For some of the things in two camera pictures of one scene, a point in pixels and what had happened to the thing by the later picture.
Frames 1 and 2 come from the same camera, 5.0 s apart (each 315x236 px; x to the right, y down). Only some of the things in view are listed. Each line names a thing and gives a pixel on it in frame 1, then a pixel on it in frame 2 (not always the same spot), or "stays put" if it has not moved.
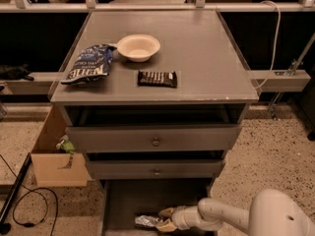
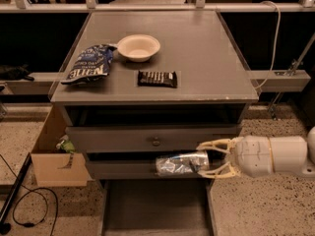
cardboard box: [54, 167] stays put
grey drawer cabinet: [155, 99] stays put
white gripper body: [181, 217] → [253, 155]
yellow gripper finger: [166, 212] → [222, 145]
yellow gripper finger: [166, 226] → [225, 170]
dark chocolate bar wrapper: [157, 79] stays put
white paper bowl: [138, 47] stays put
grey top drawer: [157, 138] stays put
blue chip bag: [92, 65] stays put
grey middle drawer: [156, 169] stays put
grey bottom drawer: [124, 200] stays put
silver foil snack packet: [147, 220] → [192, 162]
